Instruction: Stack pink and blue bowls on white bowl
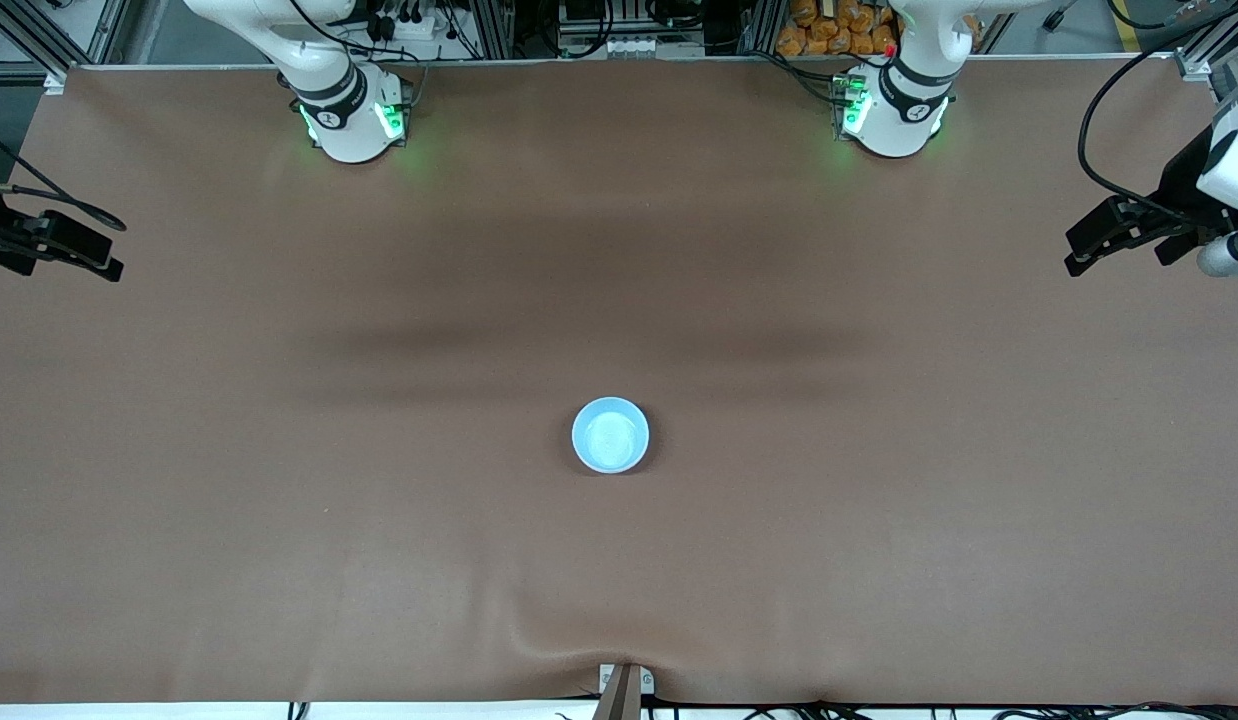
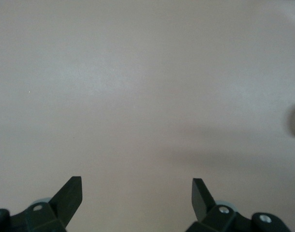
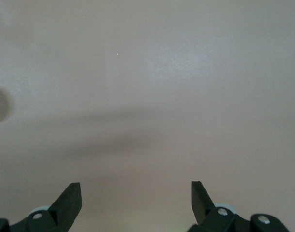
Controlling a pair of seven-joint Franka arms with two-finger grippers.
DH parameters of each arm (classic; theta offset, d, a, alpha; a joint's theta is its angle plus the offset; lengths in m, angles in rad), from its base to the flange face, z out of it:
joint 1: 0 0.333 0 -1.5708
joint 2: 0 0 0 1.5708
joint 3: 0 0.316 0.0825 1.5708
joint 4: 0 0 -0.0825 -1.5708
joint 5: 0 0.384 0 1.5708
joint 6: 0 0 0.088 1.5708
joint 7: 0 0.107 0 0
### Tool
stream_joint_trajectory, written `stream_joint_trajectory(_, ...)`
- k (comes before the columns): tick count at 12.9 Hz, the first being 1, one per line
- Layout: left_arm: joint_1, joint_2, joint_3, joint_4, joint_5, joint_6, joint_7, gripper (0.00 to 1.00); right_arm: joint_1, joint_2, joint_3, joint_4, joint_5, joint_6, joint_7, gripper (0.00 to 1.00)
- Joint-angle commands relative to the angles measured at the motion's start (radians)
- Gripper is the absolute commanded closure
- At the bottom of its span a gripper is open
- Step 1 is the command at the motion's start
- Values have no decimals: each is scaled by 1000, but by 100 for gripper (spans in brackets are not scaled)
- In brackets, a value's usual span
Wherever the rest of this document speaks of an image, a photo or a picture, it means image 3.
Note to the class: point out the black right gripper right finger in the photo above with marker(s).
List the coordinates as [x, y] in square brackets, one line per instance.
[203, 210]

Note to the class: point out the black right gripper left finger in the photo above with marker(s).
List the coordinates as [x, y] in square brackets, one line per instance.
[65, 212]

